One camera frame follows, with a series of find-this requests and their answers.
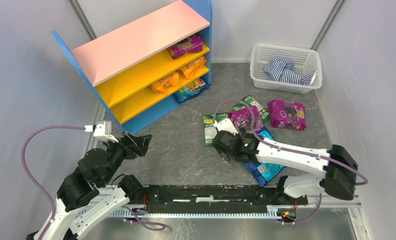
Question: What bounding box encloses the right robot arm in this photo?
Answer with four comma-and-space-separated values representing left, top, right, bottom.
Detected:
213, 130, 358, 201

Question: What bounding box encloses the green candy bag right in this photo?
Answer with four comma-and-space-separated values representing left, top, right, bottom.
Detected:
242, 95, 270, 124

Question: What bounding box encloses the purple candy bag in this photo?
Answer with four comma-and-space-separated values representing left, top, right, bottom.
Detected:
167, 35, 204, 60
267, 99, 307, 131
228, 106, 264, 134

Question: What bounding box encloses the white plastic basket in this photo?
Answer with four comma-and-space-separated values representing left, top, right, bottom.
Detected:
250, 44, 323, 94

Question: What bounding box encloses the green candy bag left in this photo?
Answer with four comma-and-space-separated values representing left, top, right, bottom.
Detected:
202, 112, 229, 147

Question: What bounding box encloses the green candy bag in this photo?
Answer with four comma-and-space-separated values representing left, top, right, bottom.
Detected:
242, 95, 270, 124
202, 112, 229, 147

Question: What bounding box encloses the orange candy bag on shelf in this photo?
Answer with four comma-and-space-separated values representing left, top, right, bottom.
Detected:
179, 55, 207, 79

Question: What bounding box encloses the blue pink yellow shelf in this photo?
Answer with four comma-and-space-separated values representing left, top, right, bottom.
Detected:
52, 0, 213, 134

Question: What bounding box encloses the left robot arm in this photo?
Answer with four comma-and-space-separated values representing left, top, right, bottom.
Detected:
26, 132, 152, 240

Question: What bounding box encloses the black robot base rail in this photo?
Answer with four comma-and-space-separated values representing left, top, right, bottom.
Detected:
129, 185, 309, 214

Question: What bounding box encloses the blue white striped cloth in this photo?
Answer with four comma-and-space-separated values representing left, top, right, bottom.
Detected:
263, 56, 319, 86

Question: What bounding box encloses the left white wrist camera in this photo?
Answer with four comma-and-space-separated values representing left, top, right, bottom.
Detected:
84, 120, 119, 143

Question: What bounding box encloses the orange candy bag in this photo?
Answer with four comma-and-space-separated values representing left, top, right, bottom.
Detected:
179, 55, 207, 79
150, 71, 180, 94

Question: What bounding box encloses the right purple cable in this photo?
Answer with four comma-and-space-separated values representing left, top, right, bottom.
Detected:
213, 98, 369, 225

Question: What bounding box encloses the blue candy bag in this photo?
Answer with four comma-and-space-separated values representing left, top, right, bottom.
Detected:
173, 78, 211, 105
242, 127, 287, 188

